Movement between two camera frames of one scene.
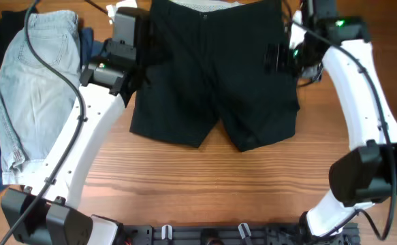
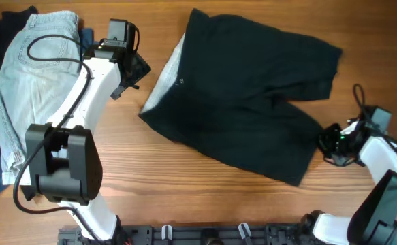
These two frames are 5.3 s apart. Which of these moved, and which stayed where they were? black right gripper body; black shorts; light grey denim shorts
Moved: black right gripper body; black shorts
Stayed: light grey denim shorts
